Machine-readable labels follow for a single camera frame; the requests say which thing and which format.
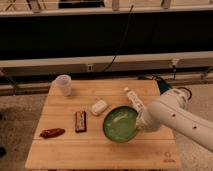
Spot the green ceramic bowl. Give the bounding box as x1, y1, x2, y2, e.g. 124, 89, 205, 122
103, 106, 138, 143

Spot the red snack packet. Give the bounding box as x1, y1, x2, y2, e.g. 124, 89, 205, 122
40, 128, 65, 139

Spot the white plastic bottle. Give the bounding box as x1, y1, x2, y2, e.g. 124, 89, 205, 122
124, 87, 145, 112

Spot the black hanging cable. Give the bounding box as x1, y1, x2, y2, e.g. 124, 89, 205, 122
101, 4, 135, 73

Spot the brown chocolate bar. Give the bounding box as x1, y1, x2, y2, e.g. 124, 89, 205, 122
75, 111, 87, 133

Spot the blue power adapter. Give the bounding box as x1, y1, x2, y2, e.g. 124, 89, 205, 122
157, 81, 171, 94

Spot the wooden folding table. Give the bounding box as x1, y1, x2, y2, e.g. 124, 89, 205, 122
25, 80, 181, 170

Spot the white wrapped soap bar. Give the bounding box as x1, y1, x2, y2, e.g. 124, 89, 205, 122
90, 100, 108, 116

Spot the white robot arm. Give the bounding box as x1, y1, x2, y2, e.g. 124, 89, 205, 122
136, 89, 213, 152

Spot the black floor cable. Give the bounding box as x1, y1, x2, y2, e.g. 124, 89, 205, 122
151, 75, 193, 101

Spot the clear plastic cup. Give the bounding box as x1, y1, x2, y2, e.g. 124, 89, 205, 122
55, 75, 71, 96

